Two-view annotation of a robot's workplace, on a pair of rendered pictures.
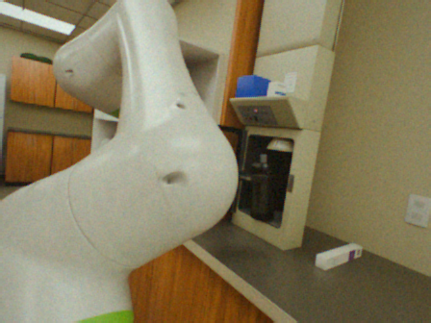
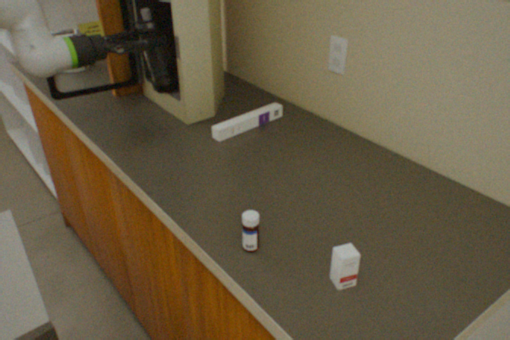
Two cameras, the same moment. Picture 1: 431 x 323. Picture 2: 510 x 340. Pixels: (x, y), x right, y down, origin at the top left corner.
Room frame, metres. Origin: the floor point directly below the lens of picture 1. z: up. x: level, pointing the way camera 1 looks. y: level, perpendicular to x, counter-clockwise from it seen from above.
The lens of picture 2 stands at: (-0.40, -0.50, 1.64)
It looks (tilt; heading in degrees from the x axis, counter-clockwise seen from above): 33 degrees down; 359
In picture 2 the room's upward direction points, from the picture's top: straight up
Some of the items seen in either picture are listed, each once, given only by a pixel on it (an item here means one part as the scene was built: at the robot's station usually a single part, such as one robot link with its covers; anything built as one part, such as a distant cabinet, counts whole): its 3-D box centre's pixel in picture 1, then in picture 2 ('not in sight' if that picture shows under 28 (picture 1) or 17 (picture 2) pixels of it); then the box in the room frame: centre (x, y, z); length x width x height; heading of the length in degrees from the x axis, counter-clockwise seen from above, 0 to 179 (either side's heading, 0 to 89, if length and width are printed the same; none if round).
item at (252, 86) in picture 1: (253, 88); not in sight; (1.17, -0.11, 1.56); 0.10 x 0.10 x 0.09; 37
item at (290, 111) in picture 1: (263, 111); not in sight; (1.11, -0.16, 1.46); 0.32 x 0.11 x 0.10; 37
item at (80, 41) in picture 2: not in sight; (80, 49); (0.98, -0.01, 1.21); 0.09 x 0.06 x 0.12; 37
